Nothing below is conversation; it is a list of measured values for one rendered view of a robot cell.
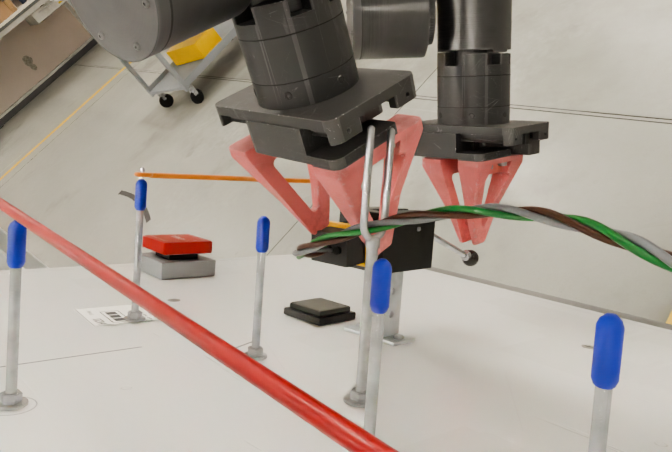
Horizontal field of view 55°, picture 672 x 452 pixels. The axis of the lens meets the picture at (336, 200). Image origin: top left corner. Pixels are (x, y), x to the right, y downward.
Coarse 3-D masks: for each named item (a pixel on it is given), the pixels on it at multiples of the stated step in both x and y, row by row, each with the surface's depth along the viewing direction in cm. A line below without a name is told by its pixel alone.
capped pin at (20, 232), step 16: (16, 224) 29; (16, 240) 29; (16, 256) 29; (16, 272) 29; (16, 288) 29; (16, 304) 30; (16, 320) 30; (16, 336) 30; (16, 352) 30; (16, 368) 30; (16, 384) 30; (0, 400) 30; (16, 400) 30
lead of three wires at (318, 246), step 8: (336, 232) 34; (344, 232) 33; (352, 232) 33; (360, 232) 33; (312, 240) 35; (320, 240) 34; (328, 240) 34; (336, 240) 34; (344, 240) 33; (296, 248) 37; (304, 248) 35; (312, 248) 35; (320, 248) 35; (328, 248) 41; (296, 256) 38; (304, 256) 39; (312, 256) 39
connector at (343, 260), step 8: (320, 232) 41; (328, 232) 41; (352, 240) 40; (360, 240) 41; (336, 248) 40; (344, 248) 40; (352, 248) 41; (360, 248) 41; (320, 256) 42; (328, 256) 41; (336, 256) 41; (344, 256) 40; (352, 256) 41; (360, 256) 41; (336, 264) 41; (344, 264) 40; (352, 264) 41
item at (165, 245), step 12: (144, 240) 62; (156, 240) 61; (168, 240) 60; (180, 240) 61; (192, 240) 62; (204, 240) 62; (156, 252) 63; (168, 252) 59; (180, 252) 60; (192, 252) 61; (204, 252) 62
